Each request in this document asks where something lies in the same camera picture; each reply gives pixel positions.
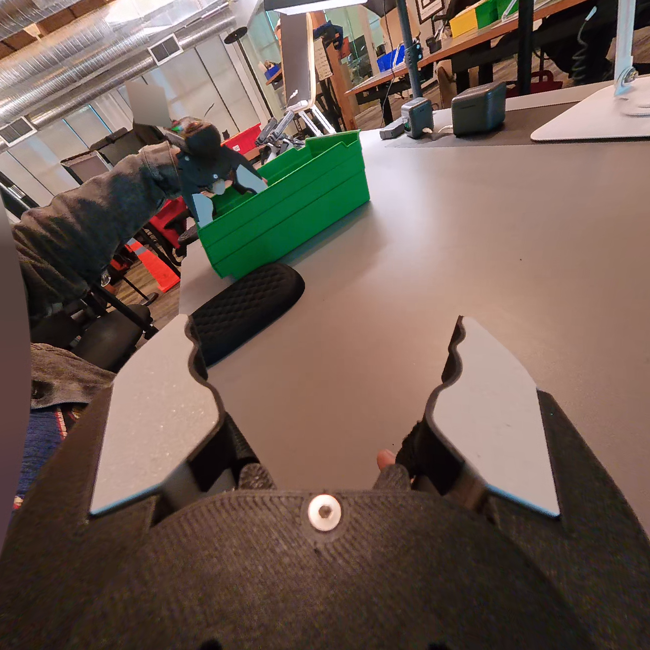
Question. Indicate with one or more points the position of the small grey charger block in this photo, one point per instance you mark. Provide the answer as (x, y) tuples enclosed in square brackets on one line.
[(419, 117)]

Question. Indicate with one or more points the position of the green plastic bin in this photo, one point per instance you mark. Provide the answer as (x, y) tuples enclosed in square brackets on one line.
[(294, 203)]

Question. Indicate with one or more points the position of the small blue storage bin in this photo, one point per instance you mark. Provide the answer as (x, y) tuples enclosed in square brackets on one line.
[(391, 58)]

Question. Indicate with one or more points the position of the flat grey adapter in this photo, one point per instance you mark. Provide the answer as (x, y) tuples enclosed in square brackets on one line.
[(392, 133)]

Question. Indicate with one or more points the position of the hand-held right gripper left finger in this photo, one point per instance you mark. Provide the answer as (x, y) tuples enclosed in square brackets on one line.
[(157, 431)]

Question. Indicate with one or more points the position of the person's left forearm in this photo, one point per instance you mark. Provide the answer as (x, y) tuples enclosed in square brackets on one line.
[(91, 218)]

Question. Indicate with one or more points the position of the silver ceiling air duct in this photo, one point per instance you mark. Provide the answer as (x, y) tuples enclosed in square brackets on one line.
[(76, 45)]

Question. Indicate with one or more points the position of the person's right hand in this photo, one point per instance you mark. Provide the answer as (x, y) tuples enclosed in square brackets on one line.
[(386, 459)]

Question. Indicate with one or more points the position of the person's patterned pants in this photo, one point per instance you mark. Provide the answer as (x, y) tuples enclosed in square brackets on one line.
[(43, 447)]

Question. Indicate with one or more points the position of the person's grey sweater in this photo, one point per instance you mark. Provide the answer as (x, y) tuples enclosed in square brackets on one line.
[(66, 376)]

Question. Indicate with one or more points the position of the black wrist rest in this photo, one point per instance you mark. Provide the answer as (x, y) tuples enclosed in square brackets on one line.
[(243, 310)]

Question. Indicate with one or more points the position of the orange traffic cone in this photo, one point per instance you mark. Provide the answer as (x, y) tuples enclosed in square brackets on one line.
[(157, 269)]

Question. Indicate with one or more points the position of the white-based document stand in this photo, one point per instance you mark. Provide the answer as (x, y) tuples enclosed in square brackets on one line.
[(594, 119)]

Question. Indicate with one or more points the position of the tall grey panel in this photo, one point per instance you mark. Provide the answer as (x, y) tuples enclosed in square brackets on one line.
[(297, 61)]

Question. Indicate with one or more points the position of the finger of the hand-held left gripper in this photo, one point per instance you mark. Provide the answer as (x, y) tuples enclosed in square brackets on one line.
[(205, 211), (249, 180)]

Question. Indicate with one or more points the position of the red bag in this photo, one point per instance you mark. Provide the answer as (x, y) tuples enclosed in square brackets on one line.
[(538, 84)]

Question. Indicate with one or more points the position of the wood-topped office desk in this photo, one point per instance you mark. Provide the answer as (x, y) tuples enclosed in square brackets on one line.
[(457, 45)]

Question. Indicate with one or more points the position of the grey desk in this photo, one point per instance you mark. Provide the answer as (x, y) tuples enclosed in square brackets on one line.
[(431, 279)]

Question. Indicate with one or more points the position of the dark grey charging case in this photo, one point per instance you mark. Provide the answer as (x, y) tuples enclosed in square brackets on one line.
[(480, 109)]

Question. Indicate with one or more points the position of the silver metal rig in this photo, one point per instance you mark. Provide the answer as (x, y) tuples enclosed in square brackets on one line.
[(294, 124)]

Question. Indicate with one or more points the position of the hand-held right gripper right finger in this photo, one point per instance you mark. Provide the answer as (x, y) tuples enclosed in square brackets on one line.
[(492, 426)]

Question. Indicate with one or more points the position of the small green storage bin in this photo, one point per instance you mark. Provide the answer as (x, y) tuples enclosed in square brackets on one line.
[(487, 11)]

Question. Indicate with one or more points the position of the grey metal pole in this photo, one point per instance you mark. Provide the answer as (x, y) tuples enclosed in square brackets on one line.
[(409, 45)]

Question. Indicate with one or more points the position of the red plastic bin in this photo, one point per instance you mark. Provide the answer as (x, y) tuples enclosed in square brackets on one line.
[(243, 144)]

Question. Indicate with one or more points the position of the black floor lamp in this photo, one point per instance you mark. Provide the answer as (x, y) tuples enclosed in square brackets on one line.
[(236, 35)]

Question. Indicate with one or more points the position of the white light panel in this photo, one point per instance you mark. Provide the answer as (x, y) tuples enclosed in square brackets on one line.
[(315, 6)]

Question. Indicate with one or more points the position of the small yellow storage bin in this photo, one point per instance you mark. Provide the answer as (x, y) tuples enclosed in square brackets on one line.
[(464, 23)]

